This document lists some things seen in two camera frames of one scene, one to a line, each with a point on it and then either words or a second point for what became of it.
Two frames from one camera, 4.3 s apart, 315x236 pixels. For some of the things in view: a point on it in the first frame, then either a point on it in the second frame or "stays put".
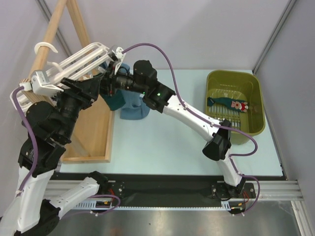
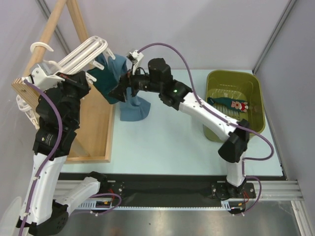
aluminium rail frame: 279,191 stays put
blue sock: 134,106 stays put
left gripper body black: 84,96 -> 75,87
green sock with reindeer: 231,103 stays put
